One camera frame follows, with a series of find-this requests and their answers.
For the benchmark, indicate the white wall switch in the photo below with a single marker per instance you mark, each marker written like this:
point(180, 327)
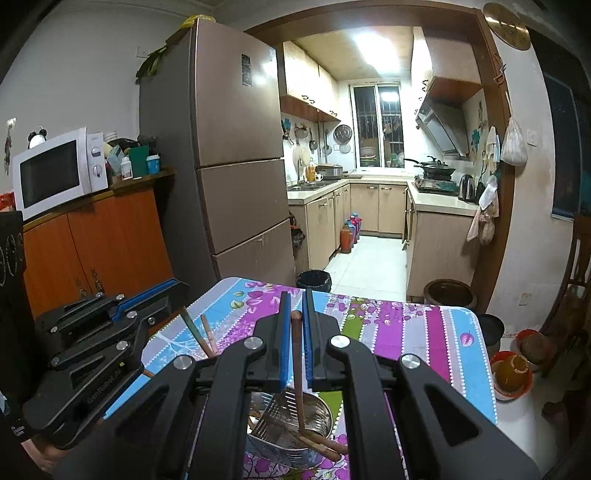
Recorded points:
point(533, 138)

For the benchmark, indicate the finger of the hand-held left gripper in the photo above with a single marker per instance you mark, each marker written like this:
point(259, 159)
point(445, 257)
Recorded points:
point(138, 333)
point(143, 300)

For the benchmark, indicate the dark green bag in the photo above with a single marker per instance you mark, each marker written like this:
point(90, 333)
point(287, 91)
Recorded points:
point(152, 62)

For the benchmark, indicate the orange wooden cabinet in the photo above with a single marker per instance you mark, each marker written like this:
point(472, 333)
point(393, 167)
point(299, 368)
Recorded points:
point(111, 244)

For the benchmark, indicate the gas stove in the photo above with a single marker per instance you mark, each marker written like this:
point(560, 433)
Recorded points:
point(436, 184)

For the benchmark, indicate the beige lower kitchen cabinets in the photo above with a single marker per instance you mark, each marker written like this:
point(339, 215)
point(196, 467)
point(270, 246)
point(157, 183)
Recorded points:
point(369, 207)

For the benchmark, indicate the black wok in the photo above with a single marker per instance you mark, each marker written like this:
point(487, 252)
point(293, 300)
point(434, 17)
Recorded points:
point(436, 168)

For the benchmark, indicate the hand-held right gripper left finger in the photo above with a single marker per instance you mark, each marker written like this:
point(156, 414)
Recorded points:
point(285, 341)

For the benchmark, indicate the barred kitchen window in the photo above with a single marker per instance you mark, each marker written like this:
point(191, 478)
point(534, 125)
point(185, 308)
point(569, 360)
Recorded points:
point(376, 124)

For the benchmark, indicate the hanging round colander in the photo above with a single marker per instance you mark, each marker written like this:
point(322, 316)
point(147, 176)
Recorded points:
point(343, 134)

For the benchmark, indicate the wall sticker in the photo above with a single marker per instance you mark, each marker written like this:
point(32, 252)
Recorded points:
point(9, 145)

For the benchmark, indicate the red thermos flask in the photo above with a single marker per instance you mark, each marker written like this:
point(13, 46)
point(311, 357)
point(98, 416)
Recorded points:
point(346, 237)

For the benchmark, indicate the tall grey refrigerator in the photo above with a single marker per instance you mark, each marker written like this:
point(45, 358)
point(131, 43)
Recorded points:
point(231, 152)

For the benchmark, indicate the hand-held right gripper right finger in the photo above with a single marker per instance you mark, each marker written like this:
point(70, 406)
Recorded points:
point(309, 341)

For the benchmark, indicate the yellow bag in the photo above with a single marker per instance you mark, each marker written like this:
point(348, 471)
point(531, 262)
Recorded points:
point(198, 21)

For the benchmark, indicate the red plastic basin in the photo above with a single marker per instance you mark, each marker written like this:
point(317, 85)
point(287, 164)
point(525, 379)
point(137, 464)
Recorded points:
point(533, 346)

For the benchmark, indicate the steel range hood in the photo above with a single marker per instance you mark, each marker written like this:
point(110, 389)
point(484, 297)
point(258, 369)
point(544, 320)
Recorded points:
point(443, 127)

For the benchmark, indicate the wooden dining chair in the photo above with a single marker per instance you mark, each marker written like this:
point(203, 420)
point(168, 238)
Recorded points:
point(572, 286)

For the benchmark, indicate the floral striped tablecloth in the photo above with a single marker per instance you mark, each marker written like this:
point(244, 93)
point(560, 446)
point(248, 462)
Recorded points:
point(415, 341)

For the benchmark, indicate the black pot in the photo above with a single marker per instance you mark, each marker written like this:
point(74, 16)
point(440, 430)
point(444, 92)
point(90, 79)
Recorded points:
point(491, 332)

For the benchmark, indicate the black trash bin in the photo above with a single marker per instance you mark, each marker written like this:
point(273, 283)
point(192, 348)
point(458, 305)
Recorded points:
point(314, 280)

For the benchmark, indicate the white medicine bottle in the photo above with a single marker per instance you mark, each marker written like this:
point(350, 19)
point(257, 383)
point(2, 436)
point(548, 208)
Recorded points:
point(126, 170)

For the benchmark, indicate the gold round wall clock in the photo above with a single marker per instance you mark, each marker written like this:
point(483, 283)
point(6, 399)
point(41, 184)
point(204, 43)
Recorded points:
point(508, 25)

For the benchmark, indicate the beige upper kitchen cabinets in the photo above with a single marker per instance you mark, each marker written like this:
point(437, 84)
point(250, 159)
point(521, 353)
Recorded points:
point(307, 83)

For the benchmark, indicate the square ceiling light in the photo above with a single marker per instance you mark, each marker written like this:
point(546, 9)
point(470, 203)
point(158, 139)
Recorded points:
point(378, 50)

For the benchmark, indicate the black plastic bag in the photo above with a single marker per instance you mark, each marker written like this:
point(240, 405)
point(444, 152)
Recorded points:
point(297, 233)

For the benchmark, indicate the steel electric kettle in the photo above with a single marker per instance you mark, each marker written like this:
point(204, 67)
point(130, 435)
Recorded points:
point(467, 188)

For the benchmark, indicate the white hanging plastic bag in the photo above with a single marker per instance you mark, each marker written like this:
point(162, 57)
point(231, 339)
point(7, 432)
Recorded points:
point(514, 145)

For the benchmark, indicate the beige kitchen cabinets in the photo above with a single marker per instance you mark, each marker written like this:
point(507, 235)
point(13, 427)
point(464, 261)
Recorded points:
point(369, 207)
point(307, 83)

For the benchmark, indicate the brown wooden chopstick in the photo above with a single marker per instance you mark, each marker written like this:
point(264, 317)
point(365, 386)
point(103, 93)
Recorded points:
point(194, 330)
point(325, 444)
point(147, 374)
point(323, 454)
point(208, 334)
point(298, 360)

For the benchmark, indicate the large brown ceramic jar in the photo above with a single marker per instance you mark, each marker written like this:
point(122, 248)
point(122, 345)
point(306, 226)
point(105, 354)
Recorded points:
point(450, 293)

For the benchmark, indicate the hanging cloth bags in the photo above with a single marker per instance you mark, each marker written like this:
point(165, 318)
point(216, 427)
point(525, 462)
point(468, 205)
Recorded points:
point(485, 212)

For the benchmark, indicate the person's left hand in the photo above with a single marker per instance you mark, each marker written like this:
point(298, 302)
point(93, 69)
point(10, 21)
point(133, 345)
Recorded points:
point(44, 458)

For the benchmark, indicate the cooking oil bottle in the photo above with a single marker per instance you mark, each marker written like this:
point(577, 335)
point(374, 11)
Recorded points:
point(311, 170)

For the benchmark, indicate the steel pot on counter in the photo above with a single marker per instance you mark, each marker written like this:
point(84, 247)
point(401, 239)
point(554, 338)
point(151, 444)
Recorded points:
point(331, 171)

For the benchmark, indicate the dark room window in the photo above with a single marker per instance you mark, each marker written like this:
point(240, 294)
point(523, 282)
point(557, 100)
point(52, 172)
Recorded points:
point(568, 147)

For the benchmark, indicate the white microwave oven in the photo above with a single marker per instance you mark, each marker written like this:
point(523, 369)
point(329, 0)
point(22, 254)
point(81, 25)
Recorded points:
point(51, 173)

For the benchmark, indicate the perforated metal utensil holder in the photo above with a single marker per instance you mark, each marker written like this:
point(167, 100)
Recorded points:
point(316, 415)

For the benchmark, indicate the panda alarm clock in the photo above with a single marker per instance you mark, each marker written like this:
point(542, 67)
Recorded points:
point(37, 140)

